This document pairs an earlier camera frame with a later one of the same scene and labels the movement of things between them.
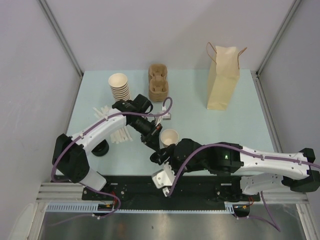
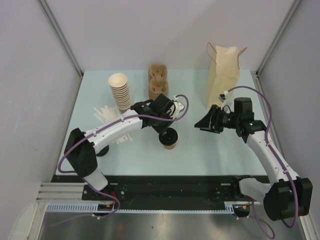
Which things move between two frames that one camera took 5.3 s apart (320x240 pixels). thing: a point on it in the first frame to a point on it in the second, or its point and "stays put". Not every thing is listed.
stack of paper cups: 118,83 stays put
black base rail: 188,189 stays put
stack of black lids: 101,149 stays put
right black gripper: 164,154 to 210,124
